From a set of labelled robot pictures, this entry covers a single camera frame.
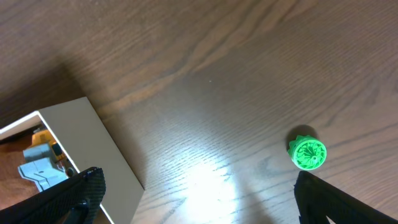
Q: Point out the brown plush toy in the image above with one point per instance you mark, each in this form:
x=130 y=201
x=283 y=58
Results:
x=14 y=188

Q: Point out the green ridged plastic disc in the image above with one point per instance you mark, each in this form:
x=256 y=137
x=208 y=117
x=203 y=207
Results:
x=307 y=152

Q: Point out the white cardboard box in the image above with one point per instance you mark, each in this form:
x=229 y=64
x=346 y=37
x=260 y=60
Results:
x=84 y=139

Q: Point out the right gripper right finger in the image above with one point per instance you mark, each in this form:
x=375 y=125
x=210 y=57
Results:
x=320 y=202

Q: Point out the yellow grey toy truck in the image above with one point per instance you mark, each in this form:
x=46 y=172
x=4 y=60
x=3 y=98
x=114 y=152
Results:
x=45 y=164

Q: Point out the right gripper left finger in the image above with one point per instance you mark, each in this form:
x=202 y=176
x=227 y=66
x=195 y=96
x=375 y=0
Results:
x=75 y=200

